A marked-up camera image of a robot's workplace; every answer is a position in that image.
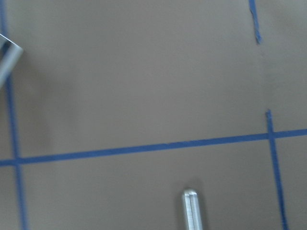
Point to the metal muddler black cap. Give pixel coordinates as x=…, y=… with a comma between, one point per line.
x=191, y=209

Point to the aluminium frame post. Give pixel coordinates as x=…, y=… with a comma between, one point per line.
x=10, y=53

